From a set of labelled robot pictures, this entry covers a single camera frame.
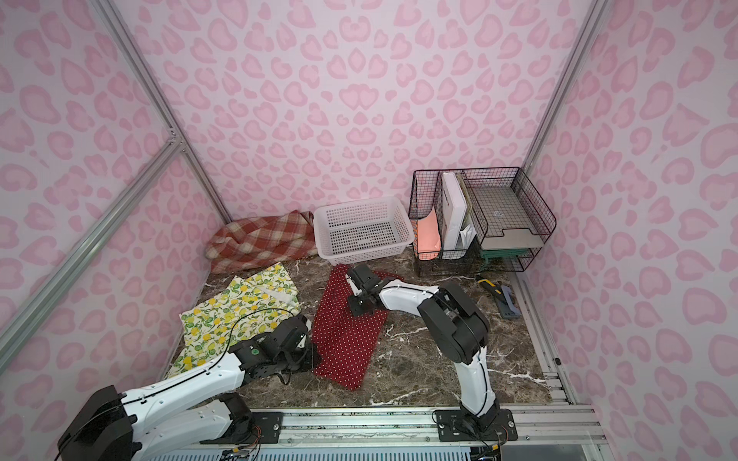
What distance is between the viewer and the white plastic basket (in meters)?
1.07

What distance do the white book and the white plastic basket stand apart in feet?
0.41

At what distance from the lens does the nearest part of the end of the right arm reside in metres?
0.72

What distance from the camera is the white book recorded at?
92cm
